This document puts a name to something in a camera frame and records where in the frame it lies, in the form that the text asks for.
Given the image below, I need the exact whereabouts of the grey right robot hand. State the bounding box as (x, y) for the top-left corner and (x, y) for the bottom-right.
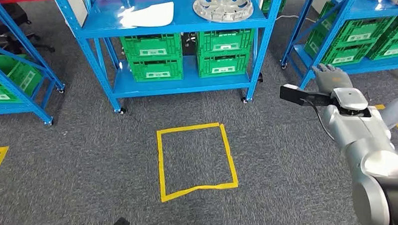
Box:
(311, 63), (354, 96)

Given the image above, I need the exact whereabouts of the blue metal shelf rack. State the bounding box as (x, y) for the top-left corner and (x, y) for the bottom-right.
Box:
(280, 0), (398, 93)
(43, 0), (285, 121)
(0, 0), (68, 126)

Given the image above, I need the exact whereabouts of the white mirror cover shell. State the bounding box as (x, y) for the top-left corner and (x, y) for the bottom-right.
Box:
(119, 0), (175, 29)

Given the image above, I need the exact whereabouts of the black flat plate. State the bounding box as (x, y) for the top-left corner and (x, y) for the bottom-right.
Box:
(108, 217), (131, 225)

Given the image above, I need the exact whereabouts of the black office chair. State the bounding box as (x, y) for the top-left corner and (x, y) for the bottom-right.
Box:
(0, 0), (58, 56)

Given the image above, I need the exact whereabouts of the black camera bracket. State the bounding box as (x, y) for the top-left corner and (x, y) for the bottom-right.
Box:
(279, 84), (336, 108)

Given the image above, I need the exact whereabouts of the black camera cable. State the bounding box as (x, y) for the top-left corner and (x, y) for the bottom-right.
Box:
(302, 98), (338, 141)

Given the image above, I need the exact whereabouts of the white floor cable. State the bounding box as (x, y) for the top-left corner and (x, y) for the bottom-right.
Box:
(275, 14), (317, 25)

